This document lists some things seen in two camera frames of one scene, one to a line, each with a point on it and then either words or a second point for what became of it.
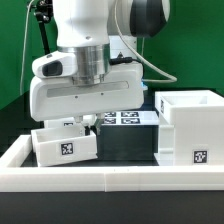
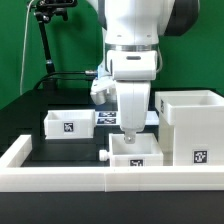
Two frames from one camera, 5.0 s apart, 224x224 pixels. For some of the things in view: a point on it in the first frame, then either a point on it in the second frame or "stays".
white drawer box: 65,144 → 144,151
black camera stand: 43,9 stays
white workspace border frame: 17,178 stays
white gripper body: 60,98 → 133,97
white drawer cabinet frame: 191,128 stays
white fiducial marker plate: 149,117 stays
